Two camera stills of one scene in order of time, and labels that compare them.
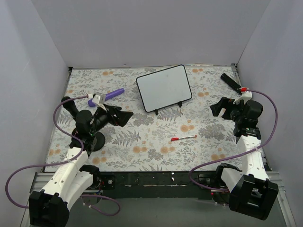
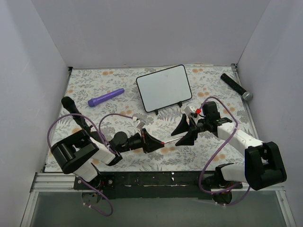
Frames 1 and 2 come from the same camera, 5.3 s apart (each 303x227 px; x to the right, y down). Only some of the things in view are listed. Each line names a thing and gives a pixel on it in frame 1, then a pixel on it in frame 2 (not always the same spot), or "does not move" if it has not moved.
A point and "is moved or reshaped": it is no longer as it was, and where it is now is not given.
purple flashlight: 108,96 does not move
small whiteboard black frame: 164,88 does not move
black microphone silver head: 231,82 does not move
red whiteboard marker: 173,139 is moved or reshaped
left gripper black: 111,113 to 144,140
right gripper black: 227,108 to 193,127
